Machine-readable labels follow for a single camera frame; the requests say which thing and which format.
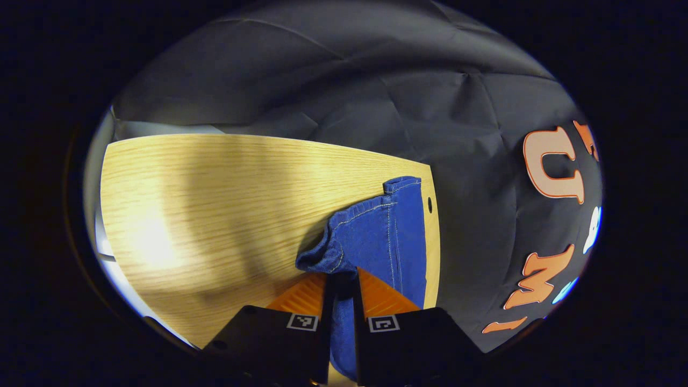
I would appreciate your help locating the blue denim jeans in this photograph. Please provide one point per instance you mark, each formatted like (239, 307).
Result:
(376, 236)

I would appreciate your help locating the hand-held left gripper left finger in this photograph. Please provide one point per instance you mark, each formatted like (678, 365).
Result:
(269, 344)

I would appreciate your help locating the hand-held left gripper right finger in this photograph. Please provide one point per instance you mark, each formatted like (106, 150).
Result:
(408, 344)

